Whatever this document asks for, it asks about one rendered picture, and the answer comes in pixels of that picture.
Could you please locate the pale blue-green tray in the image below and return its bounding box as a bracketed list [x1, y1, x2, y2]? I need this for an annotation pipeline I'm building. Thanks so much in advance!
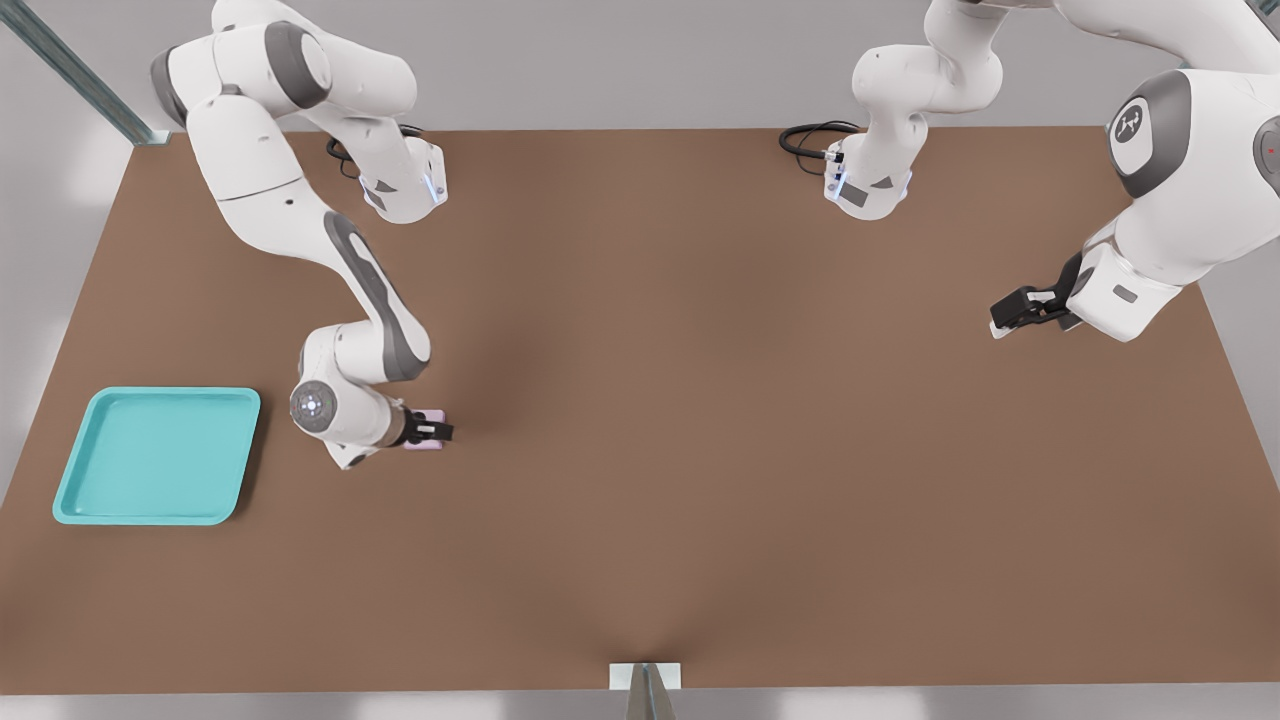
[52, 387, 262, 527]

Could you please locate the black cable loop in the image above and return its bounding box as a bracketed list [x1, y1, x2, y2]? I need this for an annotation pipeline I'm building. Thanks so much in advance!
[779, 121, 865, 179]
[326, 124, 425, 181]

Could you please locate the silver frame post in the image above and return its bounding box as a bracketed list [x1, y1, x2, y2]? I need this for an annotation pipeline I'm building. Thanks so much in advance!
[610, 662, 683, 720]
[0, 0, 170, 147]

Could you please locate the pale lilac phone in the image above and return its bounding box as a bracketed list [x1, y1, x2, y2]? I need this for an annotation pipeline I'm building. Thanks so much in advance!
[404, 408, 448, 453]

